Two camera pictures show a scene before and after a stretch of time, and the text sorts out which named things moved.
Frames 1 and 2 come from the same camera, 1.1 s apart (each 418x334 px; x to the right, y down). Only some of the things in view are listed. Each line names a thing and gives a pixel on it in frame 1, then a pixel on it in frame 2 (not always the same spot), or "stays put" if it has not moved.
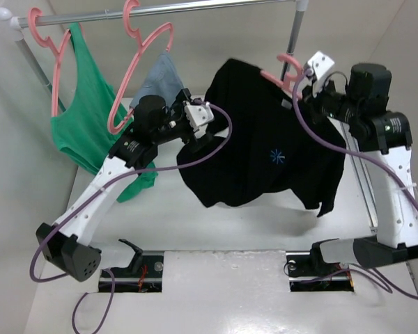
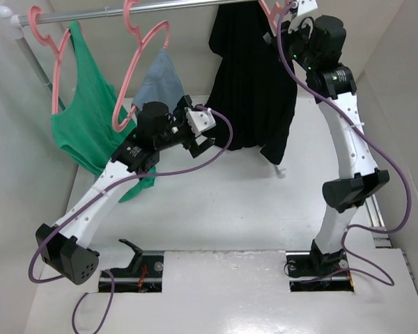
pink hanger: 45,42 stays put
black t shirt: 267,152 to 253,90
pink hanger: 289,83 to 274,15
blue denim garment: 162,79 stays put
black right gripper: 308,95 to 304,30
